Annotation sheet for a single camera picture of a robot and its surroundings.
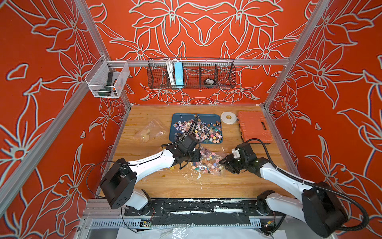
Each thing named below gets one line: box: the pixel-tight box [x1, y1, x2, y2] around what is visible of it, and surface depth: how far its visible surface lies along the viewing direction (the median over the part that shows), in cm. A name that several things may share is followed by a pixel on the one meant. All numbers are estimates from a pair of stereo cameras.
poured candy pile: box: [173, 118, 223, 144], surface depth 103 cm
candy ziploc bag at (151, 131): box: [133, 118, 167, 143], surface depth 105 cm
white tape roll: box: [220, 111, 237, 125], surface depth 113 cm
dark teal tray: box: [169, 113, 224, 144], surface depth 106 cm
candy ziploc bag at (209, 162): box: [191, 146, 230, 176], surface depth 87 cm
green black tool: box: [97, 71, 113, 97], surface depth 83 cm
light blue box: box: [174, 61, 185, 86], surface depth 91 cm
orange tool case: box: [237, 110, 273, 144], surface depth 104 cm
